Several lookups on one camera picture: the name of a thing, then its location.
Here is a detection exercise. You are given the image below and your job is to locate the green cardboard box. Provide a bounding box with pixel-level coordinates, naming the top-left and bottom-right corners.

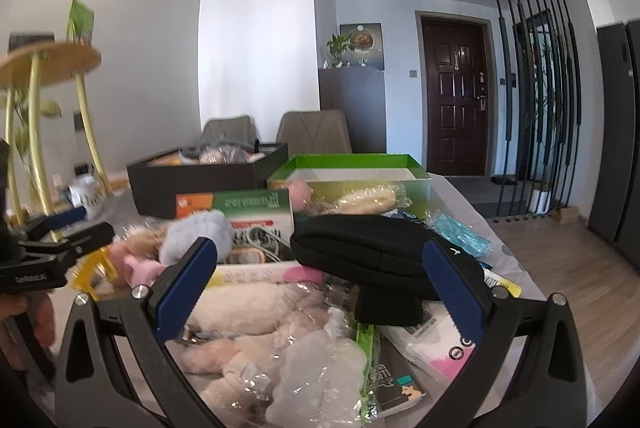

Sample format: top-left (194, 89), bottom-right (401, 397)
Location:
top-left (266, 153), bottom-right (432, 215)

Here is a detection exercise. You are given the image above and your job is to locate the framed wall picture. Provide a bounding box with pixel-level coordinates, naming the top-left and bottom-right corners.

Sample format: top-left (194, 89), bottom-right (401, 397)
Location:
top-left (340, 24), bottom-right (385, 71)

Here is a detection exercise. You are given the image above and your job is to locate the white plant pot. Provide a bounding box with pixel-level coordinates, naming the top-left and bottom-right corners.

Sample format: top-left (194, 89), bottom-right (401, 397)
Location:
top-left (530, 188), bottom-right (551, 215)

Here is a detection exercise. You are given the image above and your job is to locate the yellow plastic clip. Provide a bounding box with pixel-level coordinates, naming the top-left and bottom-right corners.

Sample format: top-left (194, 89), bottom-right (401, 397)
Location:
top-left (70, 245), bottom-right (118, 303)

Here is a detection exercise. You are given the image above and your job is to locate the brown plush toy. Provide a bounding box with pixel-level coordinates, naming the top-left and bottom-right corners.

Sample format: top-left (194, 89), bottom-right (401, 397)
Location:
top-left (122, 229), bottom-right (171, 257)

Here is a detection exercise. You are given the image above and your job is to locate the green potted plant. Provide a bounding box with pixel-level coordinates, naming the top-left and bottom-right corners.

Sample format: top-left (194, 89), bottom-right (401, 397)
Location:
top-left (322, 34), bottom-right (353, 69)

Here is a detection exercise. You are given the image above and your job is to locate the turquoise plastic bag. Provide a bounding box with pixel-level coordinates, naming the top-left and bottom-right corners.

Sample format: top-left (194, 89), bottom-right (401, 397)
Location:
top-left (425, 214), bottom-right (489, 255)

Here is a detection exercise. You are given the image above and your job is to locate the cream plush in clear bag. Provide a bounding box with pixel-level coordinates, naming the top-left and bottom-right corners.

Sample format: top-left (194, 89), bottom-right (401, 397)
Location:
top-left (184, 282), bottom-right (351, 340)
top-left (187, 333), bottom-right (283, 411)

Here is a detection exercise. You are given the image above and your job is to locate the person's left hand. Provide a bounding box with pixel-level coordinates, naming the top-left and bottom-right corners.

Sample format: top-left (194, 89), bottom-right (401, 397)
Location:
top-left (0, 295), bottom-right (57, 349)

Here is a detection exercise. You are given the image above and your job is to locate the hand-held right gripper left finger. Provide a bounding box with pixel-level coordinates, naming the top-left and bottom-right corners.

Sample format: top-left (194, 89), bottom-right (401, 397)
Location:
top-left (55, 237), bottom-right (236, 428)

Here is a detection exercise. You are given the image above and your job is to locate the blue-grey fluffy plush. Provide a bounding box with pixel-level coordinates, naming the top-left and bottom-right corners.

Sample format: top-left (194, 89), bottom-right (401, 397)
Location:
top-left (164, 209), bottom-right (234, 266)

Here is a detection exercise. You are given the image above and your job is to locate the leafy green houseplant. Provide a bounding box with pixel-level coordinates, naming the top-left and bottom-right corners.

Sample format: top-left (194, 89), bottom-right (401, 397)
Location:
top-left (0, 88), bottom-right (64, 149)

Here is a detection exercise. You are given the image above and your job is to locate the dark wooden cabinet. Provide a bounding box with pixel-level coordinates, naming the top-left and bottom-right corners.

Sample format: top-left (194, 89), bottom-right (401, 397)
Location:
top-left (319, 68), bottom-right (388, 155)

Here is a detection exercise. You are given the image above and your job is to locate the white printed mug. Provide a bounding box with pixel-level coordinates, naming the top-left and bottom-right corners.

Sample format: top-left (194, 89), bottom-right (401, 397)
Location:
top-left (67, 178), bottom-right (103, 213)

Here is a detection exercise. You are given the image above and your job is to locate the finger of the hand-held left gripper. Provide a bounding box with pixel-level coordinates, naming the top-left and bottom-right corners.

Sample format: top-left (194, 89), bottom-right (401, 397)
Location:
top-left (30, 222), bottom-right (116, 259)
top-left (17, 207), bottom-right (88, 243)

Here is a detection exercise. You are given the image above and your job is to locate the dark brown entrance door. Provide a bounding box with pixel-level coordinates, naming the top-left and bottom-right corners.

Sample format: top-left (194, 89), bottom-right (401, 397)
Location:
top-left (415, 11), bottom-right (496, 179)

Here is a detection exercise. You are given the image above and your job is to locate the clear plastic bag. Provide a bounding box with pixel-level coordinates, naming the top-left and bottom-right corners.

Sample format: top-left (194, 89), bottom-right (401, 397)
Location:
top-left (265, 330), bottom-right (372, 425)

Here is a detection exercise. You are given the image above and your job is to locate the grey cloth-covered desktop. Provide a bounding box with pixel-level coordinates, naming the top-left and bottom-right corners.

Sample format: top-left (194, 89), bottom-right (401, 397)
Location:
top-left (0, 173), bottom-right (551, 428)

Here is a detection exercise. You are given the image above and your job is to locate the beige plush in bag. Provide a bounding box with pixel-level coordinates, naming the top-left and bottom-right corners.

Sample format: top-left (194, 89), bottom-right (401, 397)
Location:
top-left (330, 190), bottom-right (402, 217)

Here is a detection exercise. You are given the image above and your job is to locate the white yellow tag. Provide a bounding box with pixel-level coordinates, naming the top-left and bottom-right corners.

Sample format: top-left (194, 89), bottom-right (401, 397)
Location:
top-left (482, 270), bottom-right (521, 299)

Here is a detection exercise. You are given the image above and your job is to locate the pink plush toy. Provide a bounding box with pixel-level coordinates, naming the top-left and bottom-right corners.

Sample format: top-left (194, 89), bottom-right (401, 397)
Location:
top-left (107, 240), bottom-right (168, 286)

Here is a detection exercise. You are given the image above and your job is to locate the white pink flat box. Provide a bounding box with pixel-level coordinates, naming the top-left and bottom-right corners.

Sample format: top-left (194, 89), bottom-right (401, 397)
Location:
top-left (215, 262), bottom-right (326, 287)

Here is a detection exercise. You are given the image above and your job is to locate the black slat room divider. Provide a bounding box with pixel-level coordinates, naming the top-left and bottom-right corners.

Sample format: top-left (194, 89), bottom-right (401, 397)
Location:
top-left (481, 0), bottom-right (583, 219)

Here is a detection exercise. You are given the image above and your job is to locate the grey-brown upholstered chair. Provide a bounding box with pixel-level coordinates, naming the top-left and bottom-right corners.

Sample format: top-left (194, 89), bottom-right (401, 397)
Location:
top-left (201, 117), bottom-right (258, 149)
top-left (276, 110), bottom-right (352, 155)

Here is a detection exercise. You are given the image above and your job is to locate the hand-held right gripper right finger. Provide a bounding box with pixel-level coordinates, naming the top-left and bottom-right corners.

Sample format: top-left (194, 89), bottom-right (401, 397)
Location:
top-left (421, 238), bottom-right (588, 428)

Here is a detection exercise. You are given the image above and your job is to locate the white pink labelled packet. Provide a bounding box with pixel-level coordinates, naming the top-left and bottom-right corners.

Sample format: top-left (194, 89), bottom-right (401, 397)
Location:
top-left (379, 308), bottom-right (482, 382)

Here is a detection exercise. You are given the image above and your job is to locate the small pink plush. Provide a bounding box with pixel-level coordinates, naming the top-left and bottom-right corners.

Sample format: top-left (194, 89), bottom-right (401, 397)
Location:
top-left (287, 180), bottom-right (314, 211)

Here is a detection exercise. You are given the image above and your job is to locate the black fabric pouch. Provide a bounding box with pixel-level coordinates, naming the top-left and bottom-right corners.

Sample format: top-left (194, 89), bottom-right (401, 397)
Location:
top-left (290, 214), bottom-right (496, 328)

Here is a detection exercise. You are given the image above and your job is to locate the green orange toothpaste box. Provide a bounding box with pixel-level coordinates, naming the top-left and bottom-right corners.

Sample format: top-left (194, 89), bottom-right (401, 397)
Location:
top-left (175, 189), bottom-right (296, 265)

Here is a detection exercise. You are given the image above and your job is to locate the dark packet with green strip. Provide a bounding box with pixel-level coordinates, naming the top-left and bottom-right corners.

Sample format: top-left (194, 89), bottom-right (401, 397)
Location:
top-left (357, 323), bottom-right (427, 422)

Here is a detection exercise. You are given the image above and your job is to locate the black storage box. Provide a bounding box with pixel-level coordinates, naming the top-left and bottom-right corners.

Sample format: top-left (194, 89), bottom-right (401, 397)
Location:
top-left (126, 143), bottom-right (289, 219)

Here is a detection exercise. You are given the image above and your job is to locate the dark grey refrigerator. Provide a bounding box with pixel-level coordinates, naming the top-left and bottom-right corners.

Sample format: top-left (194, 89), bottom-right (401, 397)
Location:
top-left (587, 20), bottom-right (640, 269)

